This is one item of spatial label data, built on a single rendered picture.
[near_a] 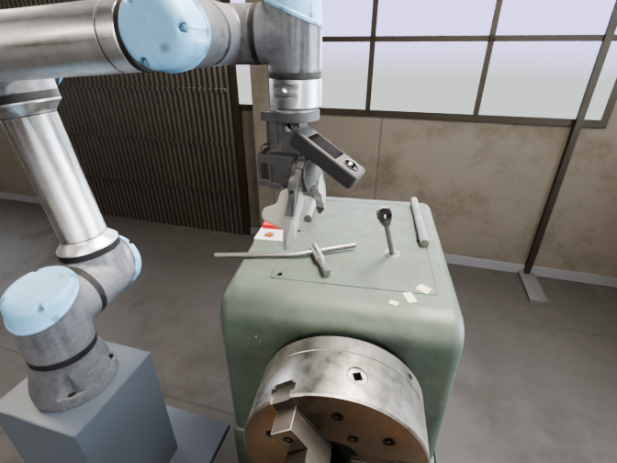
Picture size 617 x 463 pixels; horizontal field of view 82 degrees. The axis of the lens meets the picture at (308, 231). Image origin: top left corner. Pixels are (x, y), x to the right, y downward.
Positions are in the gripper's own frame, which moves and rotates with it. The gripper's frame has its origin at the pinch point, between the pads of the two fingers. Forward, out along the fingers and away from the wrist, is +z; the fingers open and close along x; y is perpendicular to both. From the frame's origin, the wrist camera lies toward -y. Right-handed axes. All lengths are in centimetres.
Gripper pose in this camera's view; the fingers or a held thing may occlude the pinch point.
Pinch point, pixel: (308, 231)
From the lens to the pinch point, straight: 61.0
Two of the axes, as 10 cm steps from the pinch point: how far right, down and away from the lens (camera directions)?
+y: -9.2, -1.8, 3.4
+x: -3.9, 4.3, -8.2
